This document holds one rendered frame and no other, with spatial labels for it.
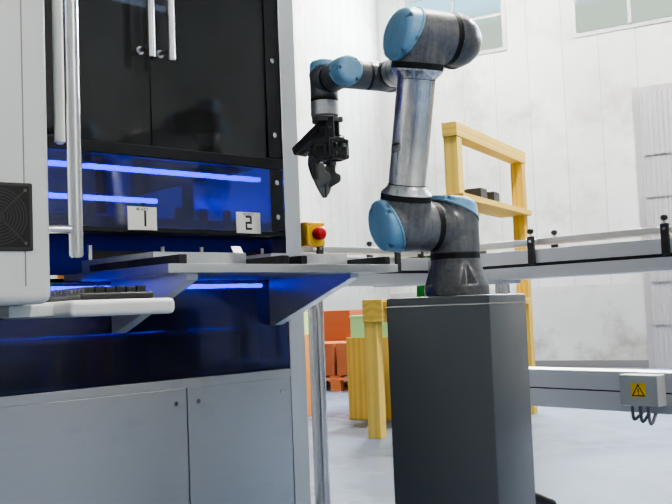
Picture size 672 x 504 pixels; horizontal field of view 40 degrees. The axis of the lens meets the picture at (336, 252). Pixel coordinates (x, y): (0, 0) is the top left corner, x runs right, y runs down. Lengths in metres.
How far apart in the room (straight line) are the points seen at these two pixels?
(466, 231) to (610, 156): 8.39
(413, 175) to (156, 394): 0.88
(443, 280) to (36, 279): 0.92
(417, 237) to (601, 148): 8.51
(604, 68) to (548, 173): 1.28
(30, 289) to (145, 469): 0.89
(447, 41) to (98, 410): 1.20
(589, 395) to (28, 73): 1.94
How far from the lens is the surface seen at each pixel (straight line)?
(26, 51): 1.70
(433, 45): 2.03
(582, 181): 10.50
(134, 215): 2.38
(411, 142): 2.03
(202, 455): 2.50
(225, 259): 2.21
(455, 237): 2.10
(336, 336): 9.03
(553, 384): 3.01
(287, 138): 2.72
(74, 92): 1.72
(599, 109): 10.57
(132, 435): 2.38
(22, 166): 1.65
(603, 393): 2.92
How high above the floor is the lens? 0.78
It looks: 3 degrees up
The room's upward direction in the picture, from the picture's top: 2 degrees counter-clockwise
